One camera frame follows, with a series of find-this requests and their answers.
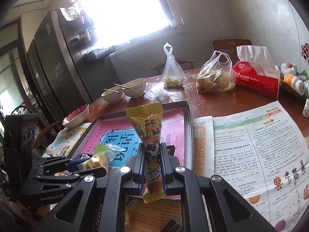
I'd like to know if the plastic bag of fried pastries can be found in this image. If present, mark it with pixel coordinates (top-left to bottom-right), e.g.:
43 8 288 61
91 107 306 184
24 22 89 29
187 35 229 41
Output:
196 51 236 93

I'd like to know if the white bowl of red fruit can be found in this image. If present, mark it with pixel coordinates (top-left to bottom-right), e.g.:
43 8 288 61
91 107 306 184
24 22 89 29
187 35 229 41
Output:
62 104 90 128

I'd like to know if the tall knotted clear plastic bag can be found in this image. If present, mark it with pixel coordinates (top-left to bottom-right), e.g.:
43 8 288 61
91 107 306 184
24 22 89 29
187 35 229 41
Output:
161 42 187 88

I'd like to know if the clear packet with yellow cake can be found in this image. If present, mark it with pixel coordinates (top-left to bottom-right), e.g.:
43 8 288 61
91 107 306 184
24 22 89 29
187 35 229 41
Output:
77 143 119 174

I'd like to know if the large white bowl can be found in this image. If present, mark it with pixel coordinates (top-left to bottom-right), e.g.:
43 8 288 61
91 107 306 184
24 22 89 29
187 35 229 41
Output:
121 78 146 99

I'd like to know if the red tissue pack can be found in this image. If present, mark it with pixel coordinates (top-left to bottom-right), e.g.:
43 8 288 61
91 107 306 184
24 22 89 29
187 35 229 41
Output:
232 45 280 99

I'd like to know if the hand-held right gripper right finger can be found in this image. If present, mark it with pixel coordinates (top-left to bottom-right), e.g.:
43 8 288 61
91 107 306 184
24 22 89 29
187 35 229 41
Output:
158 142 278 232

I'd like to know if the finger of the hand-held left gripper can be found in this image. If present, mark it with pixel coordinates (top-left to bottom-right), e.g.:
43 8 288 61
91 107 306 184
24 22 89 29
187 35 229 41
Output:
35 155 85 173
35 166 107 189

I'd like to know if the dark refrigerator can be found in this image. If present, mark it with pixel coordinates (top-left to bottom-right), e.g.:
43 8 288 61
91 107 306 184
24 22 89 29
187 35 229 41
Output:
26 8 116 124

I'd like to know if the bright window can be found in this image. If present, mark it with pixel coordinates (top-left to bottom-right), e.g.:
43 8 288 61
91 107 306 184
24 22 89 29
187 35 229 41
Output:
69 0 187 52

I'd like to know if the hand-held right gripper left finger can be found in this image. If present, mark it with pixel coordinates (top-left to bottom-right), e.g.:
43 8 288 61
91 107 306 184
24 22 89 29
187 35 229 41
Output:
32 153 148 232

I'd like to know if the crumpled clear plastic bag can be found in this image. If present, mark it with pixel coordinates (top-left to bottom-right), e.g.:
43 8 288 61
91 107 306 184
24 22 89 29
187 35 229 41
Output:
144 82 180 103

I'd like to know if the newspaper with cartoon robots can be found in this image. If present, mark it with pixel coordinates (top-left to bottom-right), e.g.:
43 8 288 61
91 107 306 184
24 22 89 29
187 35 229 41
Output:
192 100 309 232

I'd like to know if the colourful picture newspaper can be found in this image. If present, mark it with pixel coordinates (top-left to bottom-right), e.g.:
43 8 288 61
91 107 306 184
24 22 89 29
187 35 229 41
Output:
43 123 92 159

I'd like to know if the orange and white bottle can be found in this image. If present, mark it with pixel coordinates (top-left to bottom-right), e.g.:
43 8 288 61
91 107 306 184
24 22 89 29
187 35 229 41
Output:
284 74 305 90

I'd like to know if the glass door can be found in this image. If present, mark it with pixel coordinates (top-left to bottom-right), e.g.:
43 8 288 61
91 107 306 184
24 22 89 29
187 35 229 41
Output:
0 20 32 126

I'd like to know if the text page newspaper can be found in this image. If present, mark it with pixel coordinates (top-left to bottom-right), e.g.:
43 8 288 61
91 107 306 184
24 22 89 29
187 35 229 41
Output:
126 194 184 232

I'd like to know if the shallow box with pink bottom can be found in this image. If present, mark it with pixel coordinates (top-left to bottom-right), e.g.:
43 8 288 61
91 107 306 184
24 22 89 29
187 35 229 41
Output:
64 100 194 172

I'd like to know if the yellow snack packet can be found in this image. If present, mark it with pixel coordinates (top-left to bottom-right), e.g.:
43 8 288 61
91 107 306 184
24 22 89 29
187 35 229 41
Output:
126 101 167 204

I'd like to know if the printed bag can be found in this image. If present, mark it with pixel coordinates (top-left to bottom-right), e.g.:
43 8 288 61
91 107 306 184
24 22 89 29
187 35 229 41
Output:
60 7 81 21

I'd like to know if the dark red flower ornament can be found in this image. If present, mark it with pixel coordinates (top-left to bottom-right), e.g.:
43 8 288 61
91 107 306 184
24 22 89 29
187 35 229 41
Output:
301 43 309 61

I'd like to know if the small white bowl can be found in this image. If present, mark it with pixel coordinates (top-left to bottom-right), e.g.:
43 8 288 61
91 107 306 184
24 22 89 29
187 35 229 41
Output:
101 86 124 104

